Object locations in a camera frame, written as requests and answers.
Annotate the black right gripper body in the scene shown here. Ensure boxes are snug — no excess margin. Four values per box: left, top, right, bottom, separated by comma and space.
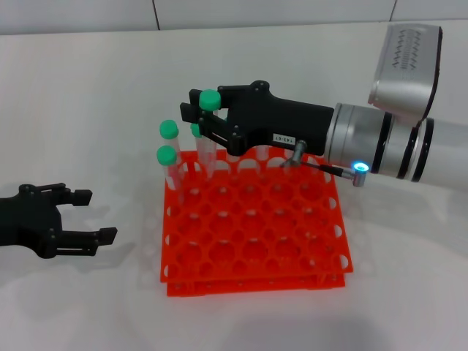
226, 79, 336, 158

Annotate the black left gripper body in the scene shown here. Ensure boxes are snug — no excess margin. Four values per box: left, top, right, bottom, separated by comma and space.
0, 184, 61, 260

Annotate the orange test tube rack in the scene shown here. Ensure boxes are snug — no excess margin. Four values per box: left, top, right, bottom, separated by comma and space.
159, 145, 355, 298

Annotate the silver plug on right gripper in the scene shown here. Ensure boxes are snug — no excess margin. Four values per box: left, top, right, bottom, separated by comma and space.
280, 140, 309, 170

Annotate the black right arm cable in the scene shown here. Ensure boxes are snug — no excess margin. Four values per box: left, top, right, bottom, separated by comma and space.
299, 160, 370, 187

